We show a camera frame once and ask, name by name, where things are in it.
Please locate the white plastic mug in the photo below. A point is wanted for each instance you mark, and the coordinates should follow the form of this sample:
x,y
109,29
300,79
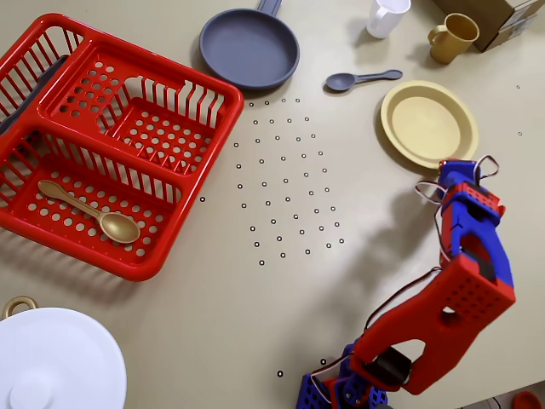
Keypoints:
x,y
383,19

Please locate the gray plastic spoon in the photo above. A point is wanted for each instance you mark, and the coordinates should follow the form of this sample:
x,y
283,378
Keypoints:
x,y
340,81

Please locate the red round cap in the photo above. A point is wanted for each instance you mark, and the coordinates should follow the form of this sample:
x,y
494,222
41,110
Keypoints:
x,y
527,401

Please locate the white pot lid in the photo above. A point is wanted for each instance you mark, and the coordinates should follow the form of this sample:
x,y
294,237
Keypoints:
x,y
55,362

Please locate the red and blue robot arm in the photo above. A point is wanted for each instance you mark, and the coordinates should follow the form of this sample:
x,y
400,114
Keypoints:
x,y
426,315

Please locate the yellow plastic mug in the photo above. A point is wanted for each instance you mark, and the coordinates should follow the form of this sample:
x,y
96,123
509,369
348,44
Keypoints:
x,y
451,40

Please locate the yellow plastic plate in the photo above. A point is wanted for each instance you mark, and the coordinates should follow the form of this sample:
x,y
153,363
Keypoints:
x,y
428,125

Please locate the dark gray drip tray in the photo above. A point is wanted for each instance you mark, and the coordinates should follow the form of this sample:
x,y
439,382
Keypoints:
x,y
6,127

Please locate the red blue gripper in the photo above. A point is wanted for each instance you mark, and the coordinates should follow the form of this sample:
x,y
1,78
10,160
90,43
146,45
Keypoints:
x,y
455,169

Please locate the golden plastic spoon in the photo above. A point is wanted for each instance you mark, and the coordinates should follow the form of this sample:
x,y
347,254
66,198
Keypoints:
x,y
115,228

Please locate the red plastic dish rack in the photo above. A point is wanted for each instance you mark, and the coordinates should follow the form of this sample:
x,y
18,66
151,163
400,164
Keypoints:
x,y
127,149

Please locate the brown cardboard box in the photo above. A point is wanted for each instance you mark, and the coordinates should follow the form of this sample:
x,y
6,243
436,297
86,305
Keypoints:
x,y
506,19

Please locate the gray plastic frying pan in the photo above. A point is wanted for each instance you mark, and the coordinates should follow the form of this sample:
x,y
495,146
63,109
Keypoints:
x,y
249,47

